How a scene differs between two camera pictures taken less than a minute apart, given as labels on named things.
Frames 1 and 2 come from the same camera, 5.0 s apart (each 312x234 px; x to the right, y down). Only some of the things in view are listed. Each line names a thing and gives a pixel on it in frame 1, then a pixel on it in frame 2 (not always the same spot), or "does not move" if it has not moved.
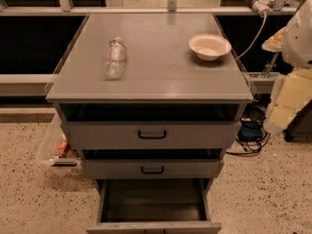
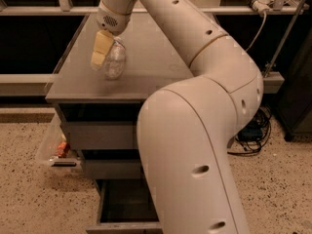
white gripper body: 299,43 to 109,22
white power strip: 262,5 does not move
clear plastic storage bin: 55,148 does not move
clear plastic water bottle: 115,59 does not move
